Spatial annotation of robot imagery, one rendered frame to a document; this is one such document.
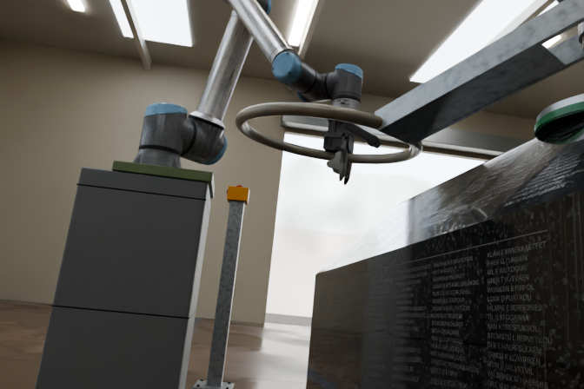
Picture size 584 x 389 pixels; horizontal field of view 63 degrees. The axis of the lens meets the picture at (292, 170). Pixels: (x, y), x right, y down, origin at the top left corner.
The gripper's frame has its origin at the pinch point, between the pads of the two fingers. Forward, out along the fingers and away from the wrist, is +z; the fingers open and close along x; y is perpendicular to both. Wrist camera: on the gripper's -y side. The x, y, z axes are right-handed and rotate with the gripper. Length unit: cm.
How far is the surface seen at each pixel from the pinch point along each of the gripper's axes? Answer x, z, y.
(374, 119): 41.4, -4.8, -16.2
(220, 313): -102, 56, 89
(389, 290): 53, 31, -24
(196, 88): -505, -251, 402
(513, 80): 46, -11, -43
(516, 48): 55, -13, -43
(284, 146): 10.1, -7.2, 17.1
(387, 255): 51, 25, -23
